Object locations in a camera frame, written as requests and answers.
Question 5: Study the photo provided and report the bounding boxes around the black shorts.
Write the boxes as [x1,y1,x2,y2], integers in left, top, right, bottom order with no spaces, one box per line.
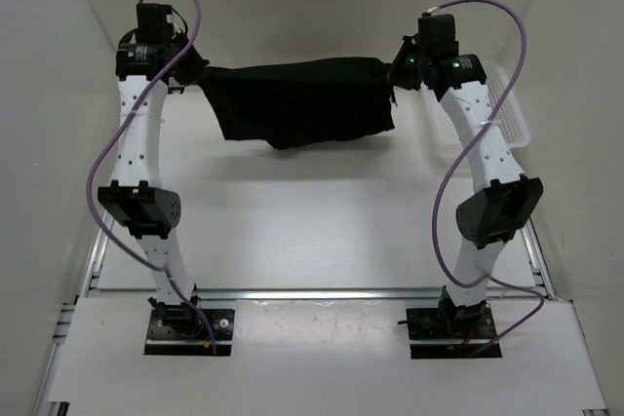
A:
[197,57,394,150]

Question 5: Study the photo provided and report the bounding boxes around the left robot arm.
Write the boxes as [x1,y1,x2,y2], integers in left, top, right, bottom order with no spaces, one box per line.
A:
[97,40,205,338]

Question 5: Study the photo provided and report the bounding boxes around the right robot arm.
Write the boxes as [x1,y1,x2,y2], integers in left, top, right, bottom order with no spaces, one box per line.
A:
[388,34,543,338]

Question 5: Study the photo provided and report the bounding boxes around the white perforated plastic basket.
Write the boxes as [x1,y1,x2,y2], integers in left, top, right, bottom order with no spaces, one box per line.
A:
[420,59,530,165]

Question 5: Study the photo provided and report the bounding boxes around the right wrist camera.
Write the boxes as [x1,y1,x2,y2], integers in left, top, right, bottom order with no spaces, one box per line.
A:
[418,14,456,47]

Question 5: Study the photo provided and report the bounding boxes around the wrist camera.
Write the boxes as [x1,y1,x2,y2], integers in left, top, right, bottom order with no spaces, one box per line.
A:
[136,3,176,45]
[418,14,456,47]

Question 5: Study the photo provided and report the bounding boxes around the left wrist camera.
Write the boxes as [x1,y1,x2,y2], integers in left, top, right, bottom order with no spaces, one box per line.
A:
[136,3,176,45]

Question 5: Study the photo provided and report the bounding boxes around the aluminium left rail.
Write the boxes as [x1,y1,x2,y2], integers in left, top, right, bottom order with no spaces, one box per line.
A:
[86,229,108,293]

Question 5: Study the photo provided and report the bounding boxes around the aluminium rail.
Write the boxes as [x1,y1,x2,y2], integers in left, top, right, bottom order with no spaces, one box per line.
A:
[86,229,108,293]
[97,287,552,302]

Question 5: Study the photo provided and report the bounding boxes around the aluminium front rail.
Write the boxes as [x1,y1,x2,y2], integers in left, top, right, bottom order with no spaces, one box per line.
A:
[97,287,552,302]

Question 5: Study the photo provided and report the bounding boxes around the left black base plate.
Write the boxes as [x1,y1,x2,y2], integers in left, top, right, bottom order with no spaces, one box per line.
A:
[143,309,235,357]

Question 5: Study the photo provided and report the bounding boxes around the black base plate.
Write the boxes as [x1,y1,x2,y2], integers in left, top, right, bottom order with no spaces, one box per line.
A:
[397,307,502,359]
[143,309,235,357]

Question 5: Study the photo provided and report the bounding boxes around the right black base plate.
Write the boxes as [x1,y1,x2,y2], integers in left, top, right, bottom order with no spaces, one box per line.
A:
[397,307,502,359]

